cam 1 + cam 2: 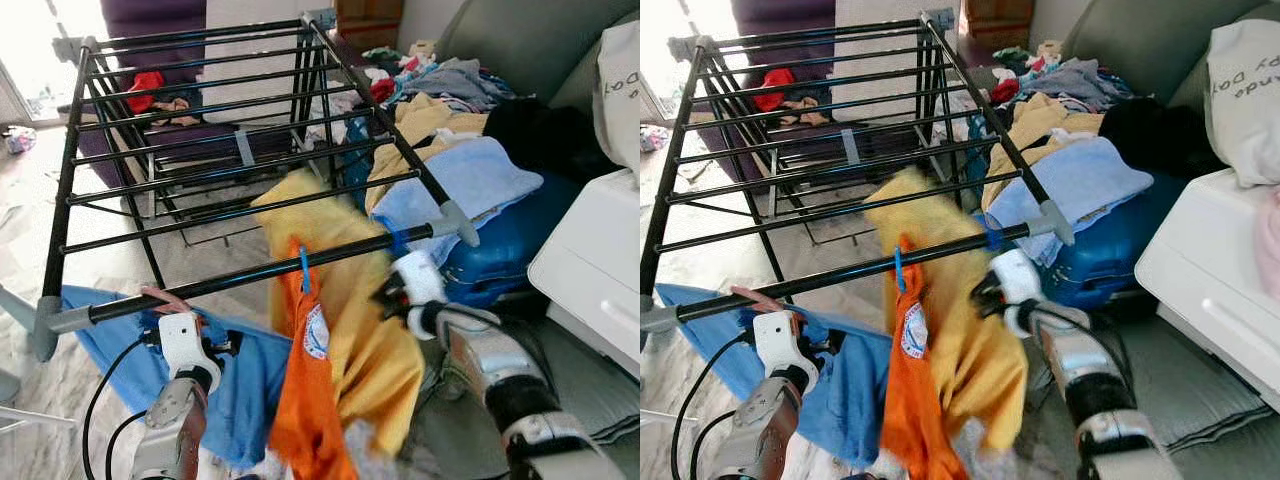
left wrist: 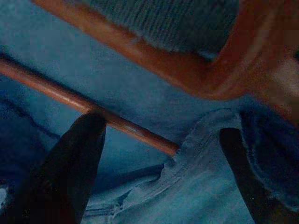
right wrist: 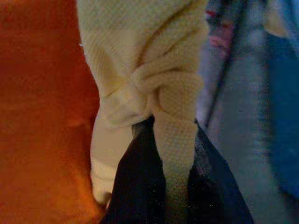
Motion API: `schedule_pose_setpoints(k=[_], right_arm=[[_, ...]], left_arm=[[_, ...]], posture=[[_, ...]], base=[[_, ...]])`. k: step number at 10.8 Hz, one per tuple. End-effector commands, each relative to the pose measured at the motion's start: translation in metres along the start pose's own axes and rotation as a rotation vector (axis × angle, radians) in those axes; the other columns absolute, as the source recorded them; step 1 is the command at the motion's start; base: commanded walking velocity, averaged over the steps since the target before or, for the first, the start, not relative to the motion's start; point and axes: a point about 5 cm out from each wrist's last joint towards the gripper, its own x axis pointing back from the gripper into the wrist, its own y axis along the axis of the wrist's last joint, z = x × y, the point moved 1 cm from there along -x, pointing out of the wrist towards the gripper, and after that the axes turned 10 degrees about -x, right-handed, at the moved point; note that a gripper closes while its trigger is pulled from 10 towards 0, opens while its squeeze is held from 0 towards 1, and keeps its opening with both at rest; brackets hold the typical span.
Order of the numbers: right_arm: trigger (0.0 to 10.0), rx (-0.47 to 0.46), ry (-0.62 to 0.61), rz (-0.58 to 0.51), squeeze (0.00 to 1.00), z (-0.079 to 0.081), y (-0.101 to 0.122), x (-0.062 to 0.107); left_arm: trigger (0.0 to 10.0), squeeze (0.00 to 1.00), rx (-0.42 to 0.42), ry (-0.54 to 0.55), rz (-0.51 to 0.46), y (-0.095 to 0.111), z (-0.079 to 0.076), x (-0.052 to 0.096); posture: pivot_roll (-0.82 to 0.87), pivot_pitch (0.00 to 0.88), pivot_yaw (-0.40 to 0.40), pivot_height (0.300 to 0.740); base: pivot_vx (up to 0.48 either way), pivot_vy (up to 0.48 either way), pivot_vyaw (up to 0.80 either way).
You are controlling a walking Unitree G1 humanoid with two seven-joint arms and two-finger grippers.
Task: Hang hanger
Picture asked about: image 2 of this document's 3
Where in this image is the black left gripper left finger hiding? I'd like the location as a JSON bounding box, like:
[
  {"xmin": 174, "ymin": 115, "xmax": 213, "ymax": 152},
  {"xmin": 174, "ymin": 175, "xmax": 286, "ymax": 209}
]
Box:
[{"xmin": 9, "ymin": 112, "xmax": 107, "ymax": 224}]

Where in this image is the blue shirt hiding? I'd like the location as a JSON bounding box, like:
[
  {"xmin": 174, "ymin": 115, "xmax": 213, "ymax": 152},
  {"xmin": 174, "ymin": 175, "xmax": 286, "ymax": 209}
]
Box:
[{"xmin": 0, "ymin": 0, "xmax": 299, "ymax": 224}]

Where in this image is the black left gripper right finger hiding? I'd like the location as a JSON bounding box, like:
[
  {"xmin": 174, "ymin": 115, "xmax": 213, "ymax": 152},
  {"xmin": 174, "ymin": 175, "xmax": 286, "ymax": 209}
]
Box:
[{"xmin": 219, "ymin": 127, "xmax": 299, "ymax": 224}]

